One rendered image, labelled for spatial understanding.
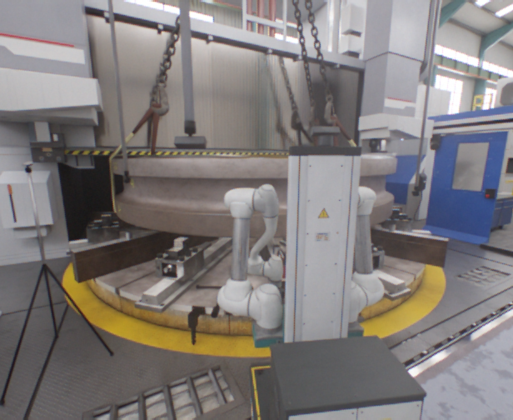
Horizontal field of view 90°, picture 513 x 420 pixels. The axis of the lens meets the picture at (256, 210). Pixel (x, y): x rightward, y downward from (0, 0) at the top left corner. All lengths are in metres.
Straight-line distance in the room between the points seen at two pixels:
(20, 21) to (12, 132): 1.32
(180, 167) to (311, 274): 2.10
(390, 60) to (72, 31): 5.59
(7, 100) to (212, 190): 2.18
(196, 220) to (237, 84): 3.79
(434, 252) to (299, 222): 3.14
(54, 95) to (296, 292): 3.15
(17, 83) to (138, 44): 2.62
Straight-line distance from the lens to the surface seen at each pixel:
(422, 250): 4.24
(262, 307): 1.54
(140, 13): 5.83
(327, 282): 1.43
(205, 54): 6.02
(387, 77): 6.70
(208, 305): 2.74
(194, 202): 3.14
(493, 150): 6.97
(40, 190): 5.24
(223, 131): 5.80
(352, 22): 8.41
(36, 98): 3.65
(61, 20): 4.27
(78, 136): 4.55
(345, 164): 1.31
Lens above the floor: 1.72
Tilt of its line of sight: 11 degrees down
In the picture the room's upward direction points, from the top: straight up
